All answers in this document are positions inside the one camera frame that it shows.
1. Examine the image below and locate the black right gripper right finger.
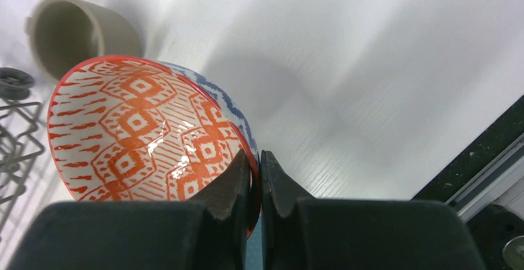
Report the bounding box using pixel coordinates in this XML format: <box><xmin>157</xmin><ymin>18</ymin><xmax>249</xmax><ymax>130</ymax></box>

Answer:
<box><xmin>260</xmin><ymin>151</ymin><xmax>485</xmax><ymax>269</ymax></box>

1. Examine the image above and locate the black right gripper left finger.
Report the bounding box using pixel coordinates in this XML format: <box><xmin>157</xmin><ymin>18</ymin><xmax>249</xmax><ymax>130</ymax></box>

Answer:
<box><xmin>8</xmin><ymin>151</ymin><xmax>250</xmax><ymax>269</ymax></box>

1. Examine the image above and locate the orange patterned small bowl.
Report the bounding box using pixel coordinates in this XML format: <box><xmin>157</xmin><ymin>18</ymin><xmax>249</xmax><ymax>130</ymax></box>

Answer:
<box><xmin>47</xmin><ymin>55</ymin><xmax>261</xmax><ymax>233</ymax></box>

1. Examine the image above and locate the grey wire dish rack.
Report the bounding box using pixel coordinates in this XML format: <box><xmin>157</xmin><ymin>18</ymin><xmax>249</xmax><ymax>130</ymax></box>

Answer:
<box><xmin>1</xmin><ymin>67</ymin><xmax>44</xmax><ymax>231</ymax></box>

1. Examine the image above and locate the small grey-green mug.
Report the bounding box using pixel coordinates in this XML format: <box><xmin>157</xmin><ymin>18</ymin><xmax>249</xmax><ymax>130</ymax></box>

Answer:
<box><xmin>25</xmin><ymin>0</ymin><xmax>142</xmax><ymax>84</ymax></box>

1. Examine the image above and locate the black table frame rail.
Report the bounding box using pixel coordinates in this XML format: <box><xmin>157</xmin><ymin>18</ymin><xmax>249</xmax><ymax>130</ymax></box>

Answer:
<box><xmin>414</xmin><ymin>98</ymin><xmax>523</xmax><ymax>269</ymax></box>

